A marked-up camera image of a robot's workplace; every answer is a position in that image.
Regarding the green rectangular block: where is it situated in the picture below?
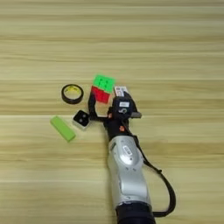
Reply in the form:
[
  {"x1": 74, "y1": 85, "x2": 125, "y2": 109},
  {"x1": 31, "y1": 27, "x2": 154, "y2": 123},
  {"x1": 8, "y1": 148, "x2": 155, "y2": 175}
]
[{"x1": 49, "y1": 115, "x2": 77, "y2": 144}]

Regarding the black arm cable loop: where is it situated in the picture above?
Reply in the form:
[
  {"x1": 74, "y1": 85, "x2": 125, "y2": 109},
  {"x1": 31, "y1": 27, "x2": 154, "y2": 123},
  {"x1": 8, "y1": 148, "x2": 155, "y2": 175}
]
[{"x1": 127, "y1": 127, "x2": 177, "y2": 219}]

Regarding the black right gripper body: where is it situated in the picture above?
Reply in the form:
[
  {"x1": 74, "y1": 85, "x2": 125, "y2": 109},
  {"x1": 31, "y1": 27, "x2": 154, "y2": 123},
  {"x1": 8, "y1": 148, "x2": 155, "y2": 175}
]
[{"x1": 102, "y1": 106, "x2": 144, "y2": 142}]

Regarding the small black and white box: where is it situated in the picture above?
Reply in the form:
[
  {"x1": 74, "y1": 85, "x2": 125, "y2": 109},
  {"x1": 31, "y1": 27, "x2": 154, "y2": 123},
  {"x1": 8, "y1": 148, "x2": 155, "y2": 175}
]
[{"x1": 72, "y1": 109, "x2": 92, "y2": 131}]

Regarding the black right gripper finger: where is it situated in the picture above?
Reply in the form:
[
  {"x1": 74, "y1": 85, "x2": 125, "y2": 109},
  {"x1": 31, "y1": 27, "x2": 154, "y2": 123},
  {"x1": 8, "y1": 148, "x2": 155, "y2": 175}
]
[
  {"x1": 122, "y1": 90, "x2": 138, "y2": 114},
  {"x1": 87, "y1": 93, "x2": 110, "y2": 123}
]

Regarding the black tape roll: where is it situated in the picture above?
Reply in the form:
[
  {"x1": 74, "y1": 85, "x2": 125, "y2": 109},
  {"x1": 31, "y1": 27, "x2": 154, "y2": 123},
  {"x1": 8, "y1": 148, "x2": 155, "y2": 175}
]
[{"x1": 60, "y1": 83, "x2": 85, "y2": 106}]

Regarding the red and white flat box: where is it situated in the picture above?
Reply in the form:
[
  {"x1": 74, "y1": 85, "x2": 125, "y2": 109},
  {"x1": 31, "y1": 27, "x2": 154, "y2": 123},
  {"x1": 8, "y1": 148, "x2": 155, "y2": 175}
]
[{"x1": 113, "y1": 85, "x2": 130, "y2": 99}]

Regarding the colourful puzzle cube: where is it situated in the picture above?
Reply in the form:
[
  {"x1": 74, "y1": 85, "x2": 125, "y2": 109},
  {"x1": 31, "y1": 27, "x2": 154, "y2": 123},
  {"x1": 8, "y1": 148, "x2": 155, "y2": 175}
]
[{"x1": 90, "y1": 73, "x2": 117, "y2": 105}]

